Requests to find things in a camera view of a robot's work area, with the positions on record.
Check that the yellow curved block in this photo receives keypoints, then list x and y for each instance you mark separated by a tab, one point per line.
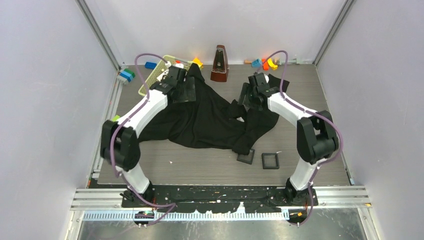
271	64

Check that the brown wooden metronome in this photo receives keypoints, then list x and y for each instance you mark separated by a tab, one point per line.
220	66

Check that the blue green stacked blocks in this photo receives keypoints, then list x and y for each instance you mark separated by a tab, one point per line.
125	76

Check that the light blue toy block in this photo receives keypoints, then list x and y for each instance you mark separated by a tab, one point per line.
257	63

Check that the yellow orange block stack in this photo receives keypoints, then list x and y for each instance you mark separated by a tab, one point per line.
198	62

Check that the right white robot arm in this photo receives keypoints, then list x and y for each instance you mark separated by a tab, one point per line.
318	141

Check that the light green plastic basket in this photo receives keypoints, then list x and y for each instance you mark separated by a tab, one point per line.
161	70

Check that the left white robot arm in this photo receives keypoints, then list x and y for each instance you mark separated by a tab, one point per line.
119	141

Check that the right black square frame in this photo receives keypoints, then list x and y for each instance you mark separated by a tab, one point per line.
270	161

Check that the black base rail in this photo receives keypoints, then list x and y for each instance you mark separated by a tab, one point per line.
220	199

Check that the black garment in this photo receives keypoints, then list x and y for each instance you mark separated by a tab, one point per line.
210	121

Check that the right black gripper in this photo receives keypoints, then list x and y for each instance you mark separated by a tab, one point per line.
245	90

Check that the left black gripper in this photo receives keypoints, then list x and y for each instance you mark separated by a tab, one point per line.
188	94

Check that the left black square frame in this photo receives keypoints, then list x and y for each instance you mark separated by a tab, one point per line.
246	159

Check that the black square frame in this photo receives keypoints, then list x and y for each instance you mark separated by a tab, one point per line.
246	159
270	161

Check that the red orange block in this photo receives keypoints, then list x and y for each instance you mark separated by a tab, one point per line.
265	65

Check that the lime green block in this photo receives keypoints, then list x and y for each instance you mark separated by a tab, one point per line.
115	118

